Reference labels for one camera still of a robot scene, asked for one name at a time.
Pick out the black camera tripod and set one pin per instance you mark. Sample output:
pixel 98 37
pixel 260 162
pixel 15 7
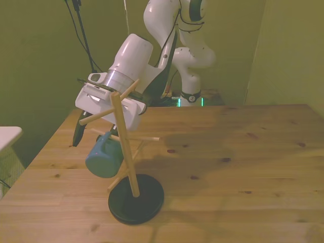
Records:
pixel 83 33

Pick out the teal mug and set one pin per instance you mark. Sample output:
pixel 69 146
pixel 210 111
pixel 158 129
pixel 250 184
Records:
pixel 101 162

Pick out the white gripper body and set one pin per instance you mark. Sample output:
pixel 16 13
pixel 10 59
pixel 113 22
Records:
pixel 111 111

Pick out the wooden mug tree black base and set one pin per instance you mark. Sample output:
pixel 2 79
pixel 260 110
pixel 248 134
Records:
pixel 136 205

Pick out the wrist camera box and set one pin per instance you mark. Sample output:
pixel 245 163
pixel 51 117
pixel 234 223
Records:
pixel 95 89

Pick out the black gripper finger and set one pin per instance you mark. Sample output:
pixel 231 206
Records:
pixel 79 131
pixel 114 129

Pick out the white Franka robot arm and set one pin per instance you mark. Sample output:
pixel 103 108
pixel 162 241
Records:
pixel 134 55

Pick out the white furniture piece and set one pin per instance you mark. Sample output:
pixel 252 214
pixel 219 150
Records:
pixel 8 135

